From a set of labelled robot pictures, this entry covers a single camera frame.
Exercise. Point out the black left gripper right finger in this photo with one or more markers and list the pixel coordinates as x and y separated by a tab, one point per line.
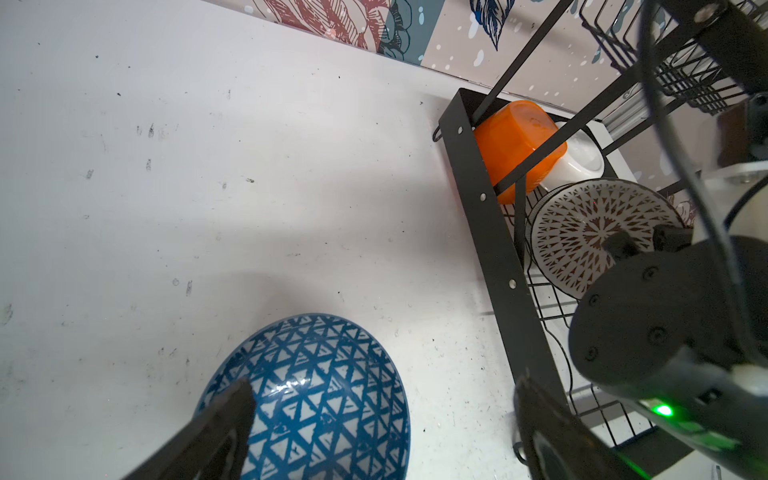
556	445

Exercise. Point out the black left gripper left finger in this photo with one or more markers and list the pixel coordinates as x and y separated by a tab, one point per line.
213	445

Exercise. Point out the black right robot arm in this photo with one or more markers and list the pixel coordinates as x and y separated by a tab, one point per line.
680	333

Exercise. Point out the orange plastic bowl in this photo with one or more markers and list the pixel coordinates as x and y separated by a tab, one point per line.
511	135

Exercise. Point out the patterned ceramic bowl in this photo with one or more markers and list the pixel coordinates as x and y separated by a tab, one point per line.
569	225

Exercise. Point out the white plastic bowl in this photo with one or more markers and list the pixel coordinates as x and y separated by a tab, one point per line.
582	161

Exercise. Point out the blue triangle pattern bowl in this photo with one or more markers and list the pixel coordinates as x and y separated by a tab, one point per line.
330	403

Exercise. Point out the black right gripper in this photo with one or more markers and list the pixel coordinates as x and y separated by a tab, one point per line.
665	238

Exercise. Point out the black wire dish rack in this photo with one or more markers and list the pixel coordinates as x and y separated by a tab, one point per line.
534	317

